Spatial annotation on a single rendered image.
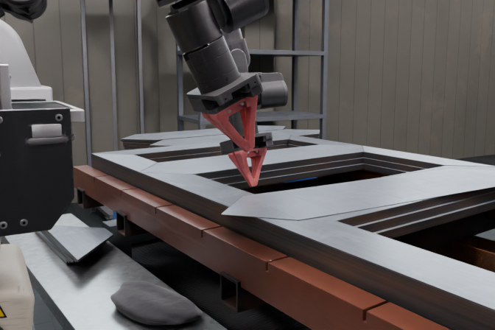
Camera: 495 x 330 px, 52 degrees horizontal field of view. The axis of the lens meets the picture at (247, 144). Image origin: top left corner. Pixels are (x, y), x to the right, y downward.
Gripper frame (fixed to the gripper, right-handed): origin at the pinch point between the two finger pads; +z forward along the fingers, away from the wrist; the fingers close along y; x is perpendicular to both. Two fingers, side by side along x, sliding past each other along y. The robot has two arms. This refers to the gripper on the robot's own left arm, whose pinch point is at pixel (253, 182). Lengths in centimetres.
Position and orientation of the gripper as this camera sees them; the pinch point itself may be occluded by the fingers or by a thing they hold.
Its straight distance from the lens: 102.5
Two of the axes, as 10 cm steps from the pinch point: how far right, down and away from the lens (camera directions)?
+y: -5.7, 1.4, 8.1
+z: 1.7, 9.8, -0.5
